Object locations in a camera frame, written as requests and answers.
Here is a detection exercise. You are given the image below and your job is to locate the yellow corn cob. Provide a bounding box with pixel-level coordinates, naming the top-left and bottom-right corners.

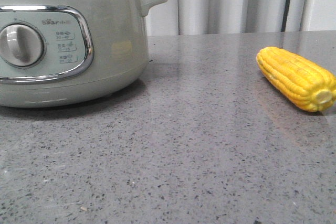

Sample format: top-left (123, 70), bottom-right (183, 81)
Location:
top-left (256, 47), bottom-right (335, 112)

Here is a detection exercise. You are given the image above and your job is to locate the pale green electric cooking pot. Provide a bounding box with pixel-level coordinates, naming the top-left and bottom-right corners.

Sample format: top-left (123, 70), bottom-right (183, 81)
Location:
top-left (1, 0), bottom-right (167, 108)

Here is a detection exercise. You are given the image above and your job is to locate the white pleated curtain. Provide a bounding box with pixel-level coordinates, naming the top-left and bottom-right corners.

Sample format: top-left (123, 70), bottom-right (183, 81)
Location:
top-left (147, 0), bottom-right (335, 36)

